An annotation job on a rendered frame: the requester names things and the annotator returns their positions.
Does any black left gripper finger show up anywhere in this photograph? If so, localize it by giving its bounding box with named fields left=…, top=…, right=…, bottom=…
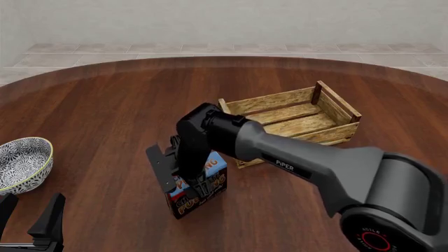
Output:
left=0, top=193, right=20, bottom=239
left=27, top=192, right=67, bottom=248

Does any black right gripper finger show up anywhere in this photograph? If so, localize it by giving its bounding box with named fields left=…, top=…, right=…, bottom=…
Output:
left=196, top=174, right=214, bottom=197
left=182, top=181, right=199, bottom=200

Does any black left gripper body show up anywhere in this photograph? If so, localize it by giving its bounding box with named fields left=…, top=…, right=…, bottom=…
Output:
left=0, top=240, right=66, bottom=252

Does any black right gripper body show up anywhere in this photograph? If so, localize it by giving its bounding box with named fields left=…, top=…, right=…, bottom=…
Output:
left=169, top=134, right=210, bottom=185

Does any chocolate pudding box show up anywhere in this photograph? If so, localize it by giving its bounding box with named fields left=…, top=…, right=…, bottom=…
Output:
left=164, top=151, right=229, bottom=221

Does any wooden slat tray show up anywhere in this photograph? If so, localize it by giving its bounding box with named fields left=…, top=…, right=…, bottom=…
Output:
left=217, top=80, right=363, bottom=170

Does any small flat black plate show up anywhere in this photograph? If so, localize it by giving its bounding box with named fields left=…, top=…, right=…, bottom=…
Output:
left=145, top=142, right=180, bottom=195

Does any black and white patterned bowl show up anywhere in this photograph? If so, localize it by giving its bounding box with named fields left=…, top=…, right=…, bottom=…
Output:
left=0, top=136, right=55, bottom=196

